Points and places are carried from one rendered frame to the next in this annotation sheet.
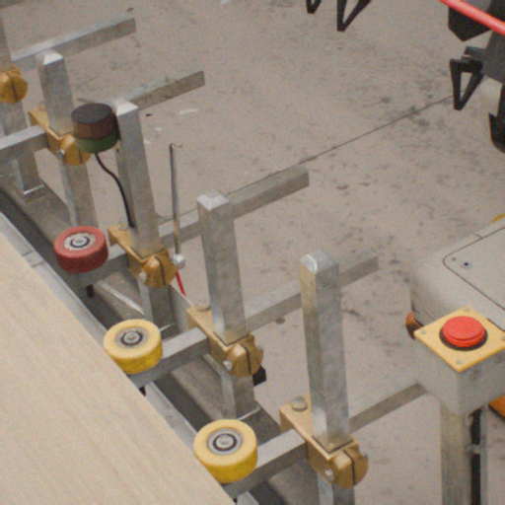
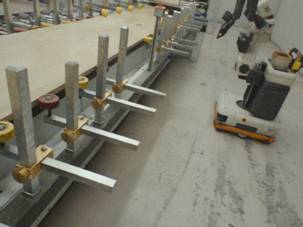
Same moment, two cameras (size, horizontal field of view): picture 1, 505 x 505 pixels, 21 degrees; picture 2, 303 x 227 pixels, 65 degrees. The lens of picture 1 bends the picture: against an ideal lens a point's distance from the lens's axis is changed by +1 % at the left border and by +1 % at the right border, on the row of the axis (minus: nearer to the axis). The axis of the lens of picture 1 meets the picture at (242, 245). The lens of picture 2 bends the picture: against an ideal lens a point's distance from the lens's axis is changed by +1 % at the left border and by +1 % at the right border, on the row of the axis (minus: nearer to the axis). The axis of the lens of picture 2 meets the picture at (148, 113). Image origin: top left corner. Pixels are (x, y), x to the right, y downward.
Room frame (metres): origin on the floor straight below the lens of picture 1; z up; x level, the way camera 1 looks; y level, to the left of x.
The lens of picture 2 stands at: (-0.50, -1.53, 1.41)
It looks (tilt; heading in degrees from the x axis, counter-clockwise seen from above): 30 degrees down; 39
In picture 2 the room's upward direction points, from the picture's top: 10 degrees clockwise
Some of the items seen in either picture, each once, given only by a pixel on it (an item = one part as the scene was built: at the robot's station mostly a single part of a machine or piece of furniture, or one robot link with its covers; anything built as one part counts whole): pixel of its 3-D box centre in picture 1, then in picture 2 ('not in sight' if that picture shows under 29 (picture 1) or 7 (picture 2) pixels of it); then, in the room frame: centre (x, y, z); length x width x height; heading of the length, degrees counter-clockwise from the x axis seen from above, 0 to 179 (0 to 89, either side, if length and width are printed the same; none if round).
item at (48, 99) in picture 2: not in sight; (49, 109); (-0.11, -0.66, 0.85); 0.08 x 0.08 x 0.11
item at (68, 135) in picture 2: not in sight; (75, 129); (-0.06, -0.78, 0.80); 0.14 x 0.06 x 0.05; 28
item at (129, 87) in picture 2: not in sight; (130, 87); (0.42, -0.59, 0.82); 0.43 x 0.03 x 0.04; 118
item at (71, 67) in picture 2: not in sight; (72, 117); (-0.08, -0.79, 0.87); 0.04 x 0.04 x 0.48; 28
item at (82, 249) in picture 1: (85, 267); not in sight; (1.67, 0.25, 0.85); 0.08 x 0.08 x 0.11
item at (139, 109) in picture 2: not in sight; (114, 101); (0.20, -0.71, 0.83); 0.43 x 0.03 x 0.04; 118
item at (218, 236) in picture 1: (230, 329); (165, 40); (1.46, 0.03, 0.87); 0.04 x 0.04 x 0.48; 28
